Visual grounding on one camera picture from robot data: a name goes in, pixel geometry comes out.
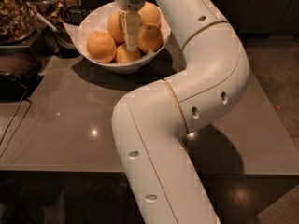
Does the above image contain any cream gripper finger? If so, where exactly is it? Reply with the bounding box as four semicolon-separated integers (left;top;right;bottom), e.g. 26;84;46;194
124;10;141;51
120;12;125;40

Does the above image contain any orange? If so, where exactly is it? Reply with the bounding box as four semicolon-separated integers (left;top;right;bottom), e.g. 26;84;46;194
138;24;164;53
107;11;125;44
115;44;142;63
87;31;116;63
138;2;161;26

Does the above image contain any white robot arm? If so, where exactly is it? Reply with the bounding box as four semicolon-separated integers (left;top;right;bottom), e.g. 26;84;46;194
112;0;249;224

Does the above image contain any white ceramic bowl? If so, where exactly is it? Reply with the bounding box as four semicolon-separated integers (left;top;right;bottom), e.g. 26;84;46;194
74;0;172;76

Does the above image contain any white paper bowl liner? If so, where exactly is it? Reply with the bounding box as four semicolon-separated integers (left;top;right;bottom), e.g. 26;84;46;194
63;0;156;63

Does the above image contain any glass jar of nuts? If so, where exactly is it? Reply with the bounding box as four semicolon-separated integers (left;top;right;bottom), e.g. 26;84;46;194
0;0;36;45

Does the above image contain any black appliance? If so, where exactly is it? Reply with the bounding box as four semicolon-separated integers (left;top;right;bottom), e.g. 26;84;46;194
0;49;44;102

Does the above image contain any dark wire cup holder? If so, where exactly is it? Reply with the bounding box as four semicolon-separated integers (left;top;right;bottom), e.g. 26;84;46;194
65;6;90;26

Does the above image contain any white spoon handle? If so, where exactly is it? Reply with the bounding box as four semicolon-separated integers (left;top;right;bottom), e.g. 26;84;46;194
21;0;57;32

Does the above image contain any black power cable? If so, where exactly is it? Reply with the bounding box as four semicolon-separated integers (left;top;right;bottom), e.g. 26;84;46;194
0;75;34;161

